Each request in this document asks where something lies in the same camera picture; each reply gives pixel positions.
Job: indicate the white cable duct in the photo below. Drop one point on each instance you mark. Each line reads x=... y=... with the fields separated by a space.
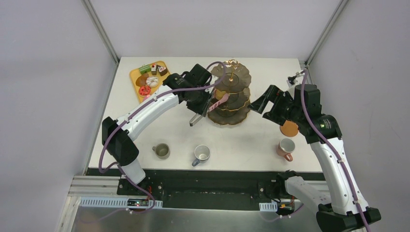
x=268 y=207
x=111 y=202

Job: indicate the pink handled metal tongs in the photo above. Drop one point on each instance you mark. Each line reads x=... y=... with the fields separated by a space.
x=223 y=99

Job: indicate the left white cable duct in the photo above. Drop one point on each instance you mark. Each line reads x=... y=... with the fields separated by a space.
x=111 y=202

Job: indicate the orange round coaster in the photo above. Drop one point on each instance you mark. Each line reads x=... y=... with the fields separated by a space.
x=289 y=129

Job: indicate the dark chocolate cake piece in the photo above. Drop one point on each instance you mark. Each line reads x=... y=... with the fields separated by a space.
x=162 y=70

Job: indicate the three tier glass stand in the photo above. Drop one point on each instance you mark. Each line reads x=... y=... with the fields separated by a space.
x=236 y=80

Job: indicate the blue grey mug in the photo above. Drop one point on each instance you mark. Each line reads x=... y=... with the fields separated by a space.
x=202 y=154

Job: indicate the white striped donut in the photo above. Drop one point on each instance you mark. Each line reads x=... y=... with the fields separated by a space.
x=152 y=81

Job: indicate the aluminium frame rail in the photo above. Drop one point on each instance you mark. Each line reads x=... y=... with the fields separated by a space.
x=94 y=186

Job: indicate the yellow serving tray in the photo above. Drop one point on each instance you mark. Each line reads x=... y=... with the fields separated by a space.
x=134 y=74

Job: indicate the green swiss roll cake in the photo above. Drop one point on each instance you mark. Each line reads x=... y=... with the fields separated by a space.
x=144 y=69

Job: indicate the round tan cookie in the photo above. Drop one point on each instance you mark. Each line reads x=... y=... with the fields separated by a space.
x=219 y=95

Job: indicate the chocolate cake slice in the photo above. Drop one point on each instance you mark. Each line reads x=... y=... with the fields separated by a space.
x=153 y=67

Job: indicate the red strawberry donut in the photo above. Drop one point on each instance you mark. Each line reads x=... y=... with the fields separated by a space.
x=144 y=91

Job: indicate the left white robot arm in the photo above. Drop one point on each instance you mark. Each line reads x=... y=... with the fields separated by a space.
x=118 y=135

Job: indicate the right white cable duct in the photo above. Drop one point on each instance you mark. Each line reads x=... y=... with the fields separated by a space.
x=268 y=207

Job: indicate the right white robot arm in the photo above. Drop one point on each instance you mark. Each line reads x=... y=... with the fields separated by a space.
x=344 y=208

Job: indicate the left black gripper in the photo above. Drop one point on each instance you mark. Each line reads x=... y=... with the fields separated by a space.
x=198 y=104

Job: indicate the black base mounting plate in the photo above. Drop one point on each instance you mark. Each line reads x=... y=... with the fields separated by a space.
x=215 y=190

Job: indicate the pink mug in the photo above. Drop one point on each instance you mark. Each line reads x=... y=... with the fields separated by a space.
x=285 y=148

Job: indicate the grey small cup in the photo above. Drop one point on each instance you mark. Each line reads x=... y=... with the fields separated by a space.
x=162 y=151

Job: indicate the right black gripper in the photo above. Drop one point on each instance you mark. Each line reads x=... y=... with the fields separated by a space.
x=276 y=104

